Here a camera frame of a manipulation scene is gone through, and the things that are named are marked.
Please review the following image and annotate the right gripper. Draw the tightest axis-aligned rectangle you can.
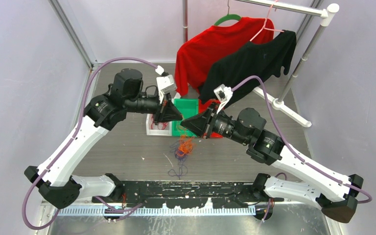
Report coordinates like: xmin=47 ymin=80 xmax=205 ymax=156
xmin=180 ymin=101 xmax=250 ymax=145

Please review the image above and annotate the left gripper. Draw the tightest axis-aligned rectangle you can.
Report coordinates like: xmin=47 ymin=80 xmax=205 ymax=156
xmin=125 ymin=90 xmax=183 ymax=126

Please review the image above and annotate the red cable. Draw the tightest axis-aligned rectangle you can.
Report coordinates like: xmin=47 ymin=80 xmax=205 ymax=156
xmin=150 ymin=114 xmax=170 ymax=131

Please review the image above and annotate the orange cable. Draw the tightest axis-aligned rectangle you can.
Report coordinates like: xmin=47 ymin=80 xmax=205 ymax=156
xmin=176 ymin=128 xmax=197 ymax=159

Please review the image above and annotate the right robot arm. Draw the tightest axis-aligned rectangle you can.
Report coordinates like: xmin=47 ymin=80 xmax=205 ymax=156
xmin=181 ymin=102 xmax=363 ymax=223

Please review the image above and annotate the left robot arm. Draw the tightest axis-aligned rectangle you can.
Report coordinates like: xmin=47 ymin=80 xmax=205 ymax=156
xmin=24 ymin=69 xmax=183 ymax=209

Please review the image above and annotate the white plastic bin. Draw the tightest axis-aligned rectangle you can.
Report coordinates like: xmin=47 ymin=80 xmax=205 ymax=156
xmin=145 ymin=114 xmax=172 ymax=137

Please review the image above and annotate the green plastic bin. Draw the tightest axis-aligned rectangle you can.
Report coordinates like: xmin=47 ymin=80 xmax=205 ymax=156
xmin=171 ymin=98 xmax=199 ymax=137

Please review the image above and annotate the red plastic bin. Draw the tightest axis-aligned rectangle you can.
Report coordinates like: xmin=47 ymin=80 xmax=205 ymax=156
xmin=198 ymin=99 xmax=223 ymax=139

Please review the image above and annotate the red t-shirt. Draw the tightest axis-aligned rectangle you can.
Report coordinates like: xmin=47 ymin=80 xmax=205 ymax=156
xmin=174 ymin=17 xmax=274 ymax=96

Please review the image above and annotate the black t-shirt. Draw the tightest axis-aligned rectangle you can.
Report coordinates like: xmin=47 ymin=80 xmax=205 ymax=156
xmin=199 ymin=30 xmax=297 ymax=104

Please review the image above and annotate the green clothes hanger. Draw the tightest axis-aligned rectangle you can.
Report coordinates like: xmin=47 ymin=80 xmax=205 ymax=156
xmin=213 ymin=0 xmax=242 ymax=26

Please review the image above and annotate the pink clothes hanger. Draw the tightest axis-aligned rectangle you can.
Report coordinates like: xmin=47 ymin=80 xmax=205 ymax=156
xmin=249 ymin=0 xmax=284 ymax=42

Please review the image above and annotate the white clothes rack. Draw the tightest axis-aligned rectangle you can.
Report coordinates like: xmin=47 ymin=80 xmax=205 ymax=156
xmin=175 ymin=0 xmax=340 ymax=128

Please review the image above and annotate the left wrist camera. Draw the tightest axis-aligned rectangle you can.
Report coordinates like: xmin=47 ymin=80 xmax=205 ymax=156
xmin=156 ymin=74 xmax=177 ymax=103

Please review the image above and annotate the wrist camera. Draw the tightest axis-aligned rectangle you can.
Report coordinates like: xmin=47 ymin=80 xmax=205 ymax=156
xmin=213 ymin=84 xmax=233 ymax=114
xmin=156 ymin=74 xmax=177 ymax=103

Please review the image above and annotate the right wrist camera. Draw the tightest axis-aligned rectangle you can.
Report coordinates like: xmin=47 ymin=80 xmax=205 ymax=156
xmin=213 ymin=84 xmax=233 ymax=114

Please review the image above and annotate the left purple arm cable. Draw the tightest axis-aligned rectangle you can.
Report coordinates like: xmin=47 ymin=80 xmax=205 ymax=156
xmin=22 ymin=57 xmax=166 ymax=231

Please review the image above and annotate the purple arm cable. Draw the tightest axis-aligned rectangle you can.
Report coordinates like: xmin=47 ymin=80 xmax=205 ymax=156
xmin=22 ymin=57 xmax=166 ymax=231
xmin=231 ymin=75 xmax=373 ymax=204

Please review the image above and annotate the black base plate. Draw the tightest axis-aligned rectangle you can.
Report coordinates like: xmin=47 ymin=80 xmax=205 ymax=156
xmin=102 ymin=181 xmax=268 ymax=209

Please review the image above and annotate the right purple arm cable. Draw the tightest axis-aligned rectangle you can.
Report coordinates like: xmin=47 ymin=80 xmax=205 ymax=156
xmin=231 ymin=75 xmax=373 ymax=204

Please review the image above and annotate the white cable duct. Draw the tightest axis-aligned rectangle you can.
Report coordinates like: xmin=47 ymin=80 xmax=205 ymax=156
xmin=58 ymin=205 xmax=256 ymax=216

